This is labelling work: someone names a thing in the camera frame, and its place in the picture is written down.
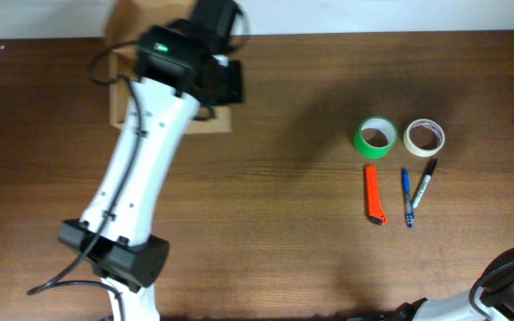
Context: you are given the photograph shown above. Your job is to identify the black white marker pen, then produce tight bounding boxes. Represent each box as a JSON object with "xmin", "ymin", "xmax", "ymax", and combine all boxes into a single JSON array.
[{"xmin": 412, "ymin": 158, "xmax": 437, "ymax": 208}]

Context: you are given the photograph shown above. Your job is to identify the orange utility knife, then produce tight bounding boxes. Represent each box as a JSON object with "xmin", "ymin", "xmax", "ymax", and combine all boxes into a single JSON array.
[{"xmin": 364, "ymin": 164, "xmax": 387, "ymax": 226}]

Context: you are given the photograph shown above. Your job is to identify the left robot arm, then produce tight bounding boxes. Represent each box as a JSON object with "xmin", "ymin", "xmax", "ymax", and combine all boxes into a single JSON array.
[{"xmin": 58, "ymin": 1, "xmax": 244, "ymax": 320}]

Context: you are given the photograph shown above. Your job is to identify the blue ballpoint pen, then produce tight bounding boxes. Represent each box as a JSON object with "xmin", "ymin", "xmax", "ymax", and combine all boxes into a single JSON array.
[{"xmin": 402, "ymin": 168, "xmax": 415, "ymax": 228}]

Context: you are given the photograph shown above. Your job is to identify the cream masking tape roll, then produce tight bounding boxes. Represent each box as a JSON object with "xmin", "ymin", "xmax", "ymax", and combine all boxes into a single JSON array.
[{"xmin": 403, "ymin": 119, "xmax": 446, "ymax": 158}]

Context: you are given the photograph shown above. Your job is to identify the brown cardboard box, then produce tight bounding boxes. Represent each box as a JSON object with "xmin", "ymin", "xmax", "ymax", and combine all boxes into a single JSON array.
[{"xmin": 104, "ymin": 0, "xmax": 232, "ymax": 134}]

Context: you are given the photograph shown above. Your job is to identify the green tape roll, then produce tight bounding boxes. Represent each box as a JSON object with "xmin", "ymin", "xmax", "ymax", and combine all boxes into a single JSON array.
[{"xmin": 353, "ymin": 116, "xmax": 398, "ymax": 159}]

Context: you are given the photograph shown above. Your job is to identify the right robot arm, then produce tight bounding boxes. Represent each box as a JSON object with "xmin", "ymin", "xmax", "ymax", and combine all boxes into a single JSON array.
[{"xmin": 379, "ymin": 180, "xmax": 514, "ymax": 320}]

